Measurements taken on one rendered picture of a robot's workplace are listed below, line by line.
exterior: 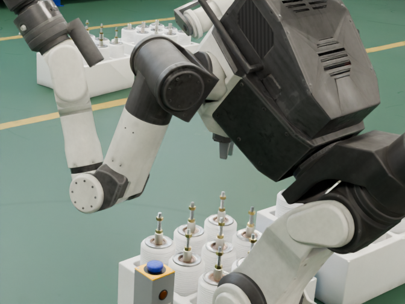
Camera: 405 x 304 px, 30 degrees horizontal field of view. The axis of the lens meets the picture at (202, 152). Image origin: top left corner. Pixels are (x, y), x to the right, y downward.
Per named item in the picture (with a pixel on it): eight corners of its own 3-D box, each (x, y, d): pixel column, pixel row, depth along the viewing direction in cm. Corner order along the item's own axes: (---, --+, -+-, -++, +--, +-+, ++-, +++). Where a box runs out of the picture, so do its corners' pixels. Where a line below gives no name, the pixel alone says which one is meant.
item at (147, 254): (131, 298, 213) (133, 240, 206) (157, 286, 219) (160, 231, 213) (153, 312, 207) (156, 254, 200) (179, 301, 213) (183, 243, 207)
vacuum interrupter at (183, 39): (189, 63, 468) (191, 29, 461) (173, 61, 469) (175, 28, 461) (190, 59, 477) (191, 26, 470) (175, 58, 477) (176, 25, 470)
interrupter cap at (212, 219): (238, 223, 221) (238, 221, 221) (219, 229, 217) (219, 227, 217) (222, 213, 227) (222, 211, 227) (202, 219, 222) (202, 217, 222)
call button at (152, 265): (166, 272, 180) (167, 264, 179) (153, 277, 178) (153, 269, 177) (155, 265, 183) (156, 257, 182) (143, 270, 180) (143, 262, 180)
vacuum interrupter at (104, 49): (109, 75, 429) (109, 28, 419) (109, 80, 420) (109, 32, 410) (91, 75, 427) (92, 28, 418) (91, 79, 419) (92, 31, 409)
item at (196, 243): (200, 277, 226) (204, 223, 219) (206, 294, 217) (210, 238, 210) (169, 278, 224) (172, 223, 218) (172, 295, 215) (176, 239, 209)
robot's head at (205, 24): (249, 15, 155) (227, -16, 158) (207, 36, 153) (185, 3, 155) (246, 32, 161) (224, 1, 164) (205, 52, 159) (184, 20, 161)
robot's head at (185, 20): (227, 8, 155) (208, -12, 159) (191, 25, 153) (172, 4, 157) (229, 30, 160) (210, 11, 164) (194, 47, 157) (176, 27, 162)
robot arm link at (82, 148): (79, 113, 157) (97, 204, 158) (46, 119, 148) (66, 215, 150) (120, 105, 152) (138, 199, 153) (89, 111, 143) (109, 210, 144)
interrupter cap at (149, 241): (138, 242, 206) (138, 239, 206) (160, 234, 212) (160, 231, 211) (156, 252, 202) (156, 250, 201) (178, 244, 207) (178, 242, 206)
